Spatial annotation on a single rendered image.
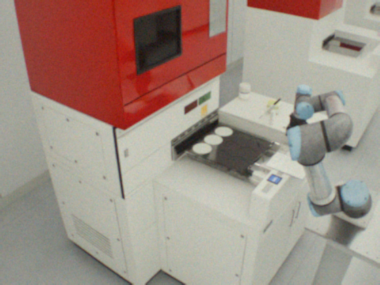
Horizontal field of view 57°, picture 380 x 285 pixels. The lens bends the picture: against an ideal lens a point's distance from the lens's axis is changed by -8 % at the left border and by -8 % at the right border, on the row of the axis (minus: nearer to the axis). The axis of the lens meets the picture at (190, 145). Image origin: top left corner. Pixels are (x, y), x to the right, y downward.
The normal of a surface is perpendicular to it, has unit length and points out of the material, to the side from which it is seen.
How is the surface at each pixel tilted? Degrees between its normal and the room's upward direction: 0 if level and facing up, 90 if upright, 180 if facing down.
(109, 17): 90
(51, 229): 0
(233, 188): 0
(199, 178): 0
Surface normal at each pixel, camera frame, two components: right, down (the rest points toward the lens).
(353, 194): -0.29, -0.38
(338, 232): 0.00, -0.84
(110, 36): -0.59, 0.44
